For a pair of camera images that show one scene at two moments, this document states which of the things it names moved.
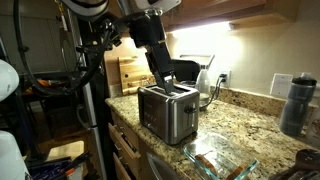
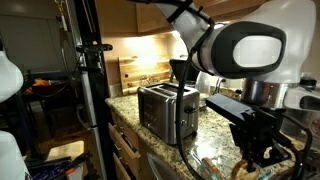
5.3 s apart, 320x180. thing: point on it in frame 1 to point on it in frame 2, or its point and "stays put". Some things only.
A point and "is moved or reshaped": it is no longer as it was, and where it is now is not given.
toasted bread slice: x=237 y=171 is moved or reshaped
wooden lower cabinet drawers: x=128 y=151 stays put
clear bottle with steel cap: x=204 y=80 stays put
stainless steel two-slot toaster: x=172 y=117 stays put
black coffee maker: x=186 y=72 stays put
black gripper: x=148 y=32 to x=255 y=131
